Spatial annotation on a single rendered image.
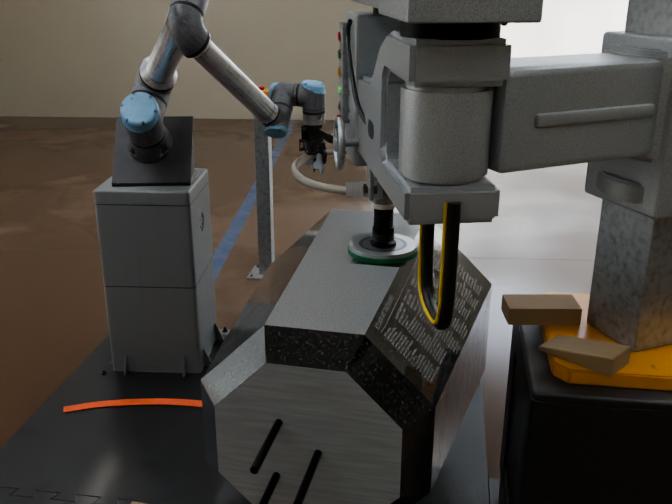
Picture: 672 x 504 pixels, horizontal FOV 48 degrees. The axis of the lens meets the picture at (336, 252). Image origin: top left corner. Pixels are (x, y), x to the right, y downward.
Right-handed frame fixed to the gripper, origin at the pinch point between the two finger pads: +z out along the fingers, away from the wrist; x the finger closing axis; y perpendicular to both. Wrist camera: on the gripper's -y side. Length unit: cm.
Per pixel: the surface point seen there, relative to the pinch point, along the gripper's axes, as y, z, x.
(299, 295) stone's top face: 73, -5, 92
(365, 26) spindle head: 41, -71, 80
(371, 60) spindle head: 40, -62, 81
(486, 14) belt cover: 69, -84, 147
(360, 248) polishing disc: 41, -5, 79
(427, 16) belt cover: 78, -84, 142
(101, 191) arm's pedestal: 76, 6, -47
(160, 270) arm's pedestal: 61, 40, -30
